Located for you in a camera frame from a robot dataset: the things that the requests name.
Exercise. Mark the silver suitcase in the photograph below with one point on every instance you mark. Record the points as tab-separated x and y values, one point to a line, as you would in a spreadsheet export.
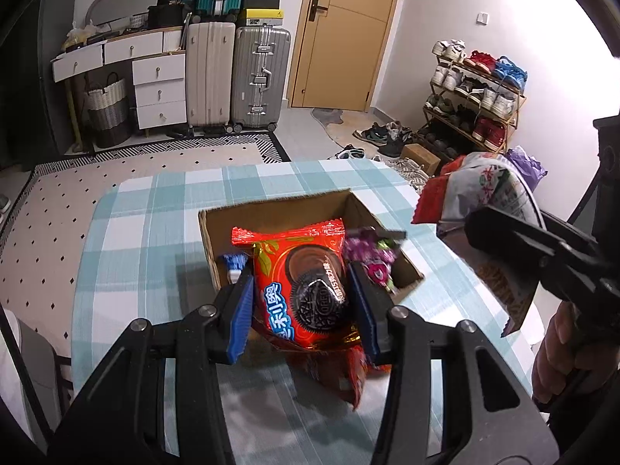
259	77

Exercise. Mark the person's right hand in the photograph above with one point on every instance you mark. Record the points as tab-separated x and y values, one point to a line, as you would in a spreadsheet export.
554	353

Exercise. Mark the white printed noodle snack bag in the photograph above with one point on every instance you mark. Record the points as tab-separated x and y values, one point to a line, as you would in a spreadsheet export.
489	184

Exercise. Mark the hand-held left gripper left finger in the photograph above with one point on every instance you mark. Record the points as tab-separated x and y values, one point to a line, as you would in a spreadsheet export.
240	319

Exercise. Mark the woven basket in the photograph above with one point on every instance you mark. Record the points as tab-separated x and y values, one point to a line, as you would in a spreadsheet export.
107	111

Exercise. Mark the grey chair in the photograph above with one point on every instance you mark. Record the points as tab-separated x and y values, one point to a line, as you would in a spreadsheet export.
29	378

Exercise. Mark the group of scattered sneakers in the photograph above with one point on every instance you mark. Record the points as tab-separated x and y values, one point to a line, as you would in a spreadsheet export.
382	135

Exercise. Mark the purple snack bag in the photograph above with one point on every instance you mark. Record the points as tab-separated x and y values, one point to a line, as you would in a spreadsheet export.
375	261

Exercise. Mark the checked tablecloth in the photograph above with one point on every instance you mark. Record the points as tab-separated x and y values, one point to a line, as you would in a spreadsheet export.
145	232

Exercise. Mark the grey door mat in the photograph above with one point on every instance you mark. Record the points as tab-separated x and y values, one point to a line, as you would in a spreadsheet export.
332	123

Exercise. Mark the small white basket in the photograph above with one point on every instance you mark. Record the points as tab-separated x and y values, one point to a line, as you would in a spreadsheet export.
138	20

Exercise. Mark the purple crinkled wrapper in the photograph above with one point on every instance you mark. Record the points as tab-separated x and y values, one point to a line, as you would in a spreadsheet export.
525	167

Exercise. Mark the white light switch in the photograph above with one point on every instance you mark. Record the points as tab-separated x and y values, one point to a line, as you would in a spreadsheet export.
482	18

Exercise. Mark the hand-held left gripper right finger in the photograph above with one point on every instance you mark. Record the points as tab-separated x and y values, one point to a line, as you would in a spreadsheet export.
365	319

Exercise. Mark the clear plastic bag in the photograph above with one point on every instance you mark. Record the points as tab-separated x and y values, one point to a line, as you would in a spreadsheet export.
80	36

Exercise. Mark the beige suitcase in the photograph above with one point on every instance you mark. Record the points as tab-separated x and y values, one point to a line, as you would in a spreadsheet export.
209	72

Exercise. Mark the black refrigerator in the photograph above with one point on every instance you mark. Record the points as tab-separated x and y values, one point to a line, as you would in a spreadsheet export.
55	58

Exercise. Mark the group of racked shoes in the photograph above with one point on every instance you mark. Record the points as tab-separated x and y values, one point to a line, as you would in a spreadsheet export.
477	87

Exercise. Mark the black storage bin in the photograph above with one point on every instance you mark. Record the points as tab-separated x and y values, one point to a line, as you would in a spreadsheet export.
167	17

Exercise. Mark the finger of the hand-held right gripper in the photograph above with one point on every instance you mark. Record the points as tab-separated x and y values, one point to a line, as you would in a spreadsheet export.
508	237
571	238

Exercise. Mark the small cardboard box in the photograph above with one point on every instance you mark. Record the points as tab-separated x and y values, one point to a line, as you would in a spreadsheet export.
420	157

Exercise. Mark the red cookie packet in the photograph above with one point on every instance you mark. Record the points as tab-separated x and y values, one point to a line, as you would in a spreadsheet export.
300	281

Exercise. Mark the wooden shoe rack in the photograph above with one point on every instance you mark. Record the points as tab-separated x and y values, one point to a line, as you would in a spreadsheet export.
484	101

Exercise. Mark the blue and white snack packet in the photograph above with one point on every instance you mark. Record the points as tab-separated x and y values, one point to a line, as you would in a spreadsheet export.
233	265

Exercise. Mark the patterned floor rug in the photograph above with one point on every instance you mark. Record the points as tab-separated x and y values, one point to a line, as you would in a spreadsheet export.
72	203

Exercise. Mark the wooden door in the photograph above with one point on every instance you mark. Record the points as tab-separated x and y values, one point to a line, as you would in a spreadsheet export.
348	34

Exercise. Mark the red chips bag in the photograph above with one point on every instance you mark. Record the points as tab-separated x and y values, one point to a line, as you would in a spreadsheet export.
348	378

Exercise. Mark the dark shoebox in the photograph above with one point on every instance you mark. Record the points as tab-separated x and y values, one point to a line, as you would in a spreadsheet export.
260	1

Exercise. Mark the white drawer dresser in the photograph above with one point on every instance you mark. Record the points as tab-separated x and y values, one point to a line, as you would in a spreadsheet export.
155	77

